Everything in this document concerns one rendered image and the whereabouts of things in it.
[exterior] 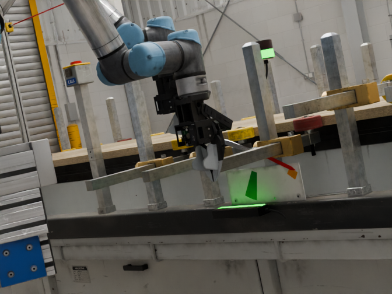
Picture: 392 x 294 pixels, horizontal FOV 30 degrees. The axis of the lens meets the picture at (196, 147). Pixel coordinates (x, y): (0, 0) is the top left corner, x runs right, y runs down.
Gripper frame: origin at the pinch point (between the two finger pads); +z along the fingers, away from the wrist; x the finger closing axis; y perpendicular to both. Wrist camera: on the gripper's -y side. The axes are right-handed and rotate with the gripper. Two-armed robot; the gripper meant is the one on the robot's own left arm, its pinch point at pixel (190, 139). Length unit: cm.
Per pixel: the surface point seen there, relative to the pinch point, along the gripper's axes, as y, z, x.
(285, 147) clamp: -28.5, 6.7, 4.4
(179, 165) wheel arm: 1.0, 6.4, 8.7
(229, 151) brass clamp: -8.3, 5.9, -6.8
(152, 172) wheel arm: 4.5, 6.1, 18.3
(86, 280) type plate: 91, 54, -66
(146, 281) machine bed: 54, 53, -53
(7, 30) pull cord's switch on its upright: 201, -81, -199
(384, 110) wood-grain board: -54, 2, -8
